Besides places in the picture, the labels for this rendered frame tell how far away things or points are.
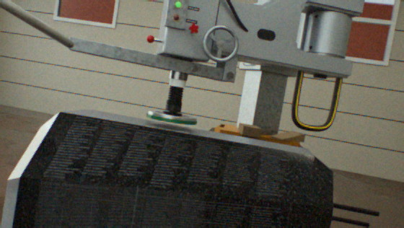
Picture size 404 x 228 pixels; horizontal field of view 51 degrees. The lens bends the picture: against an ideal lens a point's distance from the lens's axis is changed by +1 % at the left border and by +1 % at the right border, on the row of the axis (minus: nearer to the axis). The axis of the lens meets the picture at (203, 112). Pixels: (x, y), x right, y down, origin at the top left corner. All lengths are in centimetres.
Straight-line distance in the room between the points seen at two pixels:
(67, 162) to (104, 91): 694
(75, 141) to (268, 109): 126
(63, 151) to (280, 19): 103
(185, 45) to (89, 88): 704
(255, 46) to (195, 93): 615
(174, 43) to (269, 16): 42
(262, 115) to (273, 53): 76
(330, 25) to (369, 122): 588
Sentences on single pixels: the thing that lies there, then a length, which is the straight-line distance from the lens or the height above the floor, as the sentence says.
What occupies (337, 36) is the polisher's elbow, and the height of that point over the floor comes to 131.
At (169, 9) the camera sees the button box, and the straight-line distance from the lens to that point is 172.
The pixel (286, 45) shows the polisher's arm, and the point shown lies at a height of 123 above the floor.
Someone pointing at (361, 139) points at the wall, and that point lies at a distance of 780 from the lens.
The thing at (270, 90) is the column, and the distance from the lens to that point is 256.
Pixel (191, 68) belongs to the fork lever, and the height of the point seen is 106.
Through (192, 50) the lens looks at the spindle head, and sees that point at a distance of 173.
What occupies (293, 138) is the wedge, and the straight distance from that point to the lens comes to 245.
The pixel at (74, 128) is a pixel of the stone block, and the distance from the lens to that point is 176.
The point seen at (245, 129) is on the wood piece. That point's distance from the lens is 229.
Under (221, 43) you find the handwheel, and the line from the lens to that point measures 170.
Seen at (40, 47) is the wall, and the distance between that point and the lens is 933.
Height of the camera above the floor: 99
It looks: 3 degrees down
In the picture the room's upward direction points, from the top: 9 degrees clockwise
